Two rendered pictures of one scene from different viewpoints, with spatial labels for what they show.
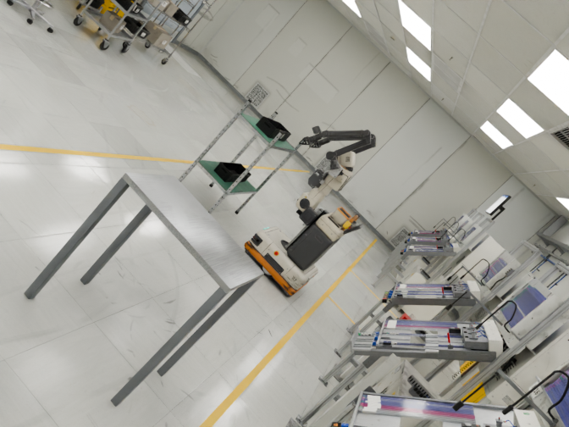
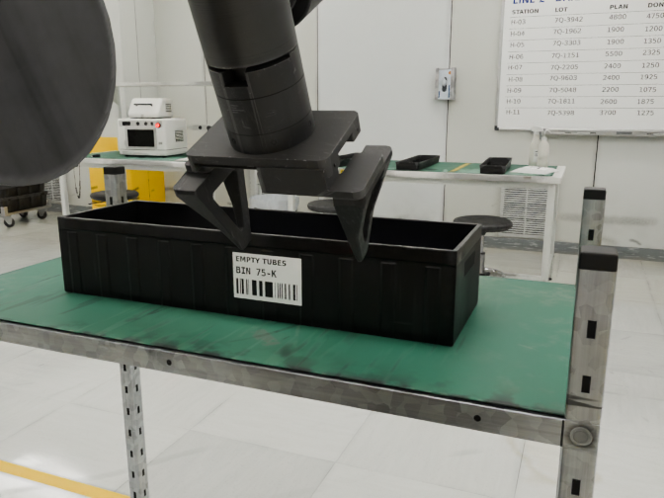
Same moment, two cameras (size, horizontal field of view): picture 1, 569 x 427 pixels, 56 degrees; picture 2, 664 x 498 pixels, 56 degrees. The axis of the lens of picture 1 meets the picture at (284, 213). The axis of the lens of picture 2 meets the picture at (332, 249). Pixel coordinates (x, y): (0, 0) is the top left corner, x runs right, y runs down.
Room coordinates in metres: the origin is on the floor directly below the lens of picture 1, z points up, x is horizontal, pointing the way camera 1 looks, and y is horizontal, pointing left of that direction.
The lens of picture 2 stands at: (5.50, -0.16, 1.22)
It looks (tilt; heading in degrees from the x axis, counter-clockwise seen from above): 13 degrees down; 103
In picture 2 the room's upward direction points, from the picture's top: straight up
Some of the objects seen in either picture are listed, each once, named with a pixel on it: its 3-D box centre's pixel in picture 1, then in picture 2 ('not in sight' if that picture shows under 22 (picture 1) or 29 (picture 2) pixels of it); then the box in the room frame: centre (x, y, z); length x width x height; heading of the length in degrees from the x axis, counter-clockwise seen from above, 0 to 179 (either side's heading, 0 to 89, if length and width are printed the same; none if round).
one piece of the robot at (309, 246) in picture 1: (319, 235); not in sight; (5.05, -0.39, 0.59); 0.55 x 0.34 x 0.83; 171
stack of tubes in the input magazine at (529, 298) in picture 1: (528, 312); not in sight; (3.44, -1.56, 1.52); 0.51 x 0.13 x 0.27; 171
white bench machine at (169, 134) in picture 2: not in sight; (151, 126); (2.90, 4.51, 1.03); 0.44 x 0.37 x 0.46; 177
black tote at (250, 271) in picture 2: (274, 130); (263, 259); (5.21, 0.64, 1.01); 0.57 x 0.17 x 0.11; 171
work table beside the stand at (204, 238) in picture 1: (146, 283); not in sight; (2.37, 0.25, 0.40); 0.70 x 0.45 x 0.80; 80
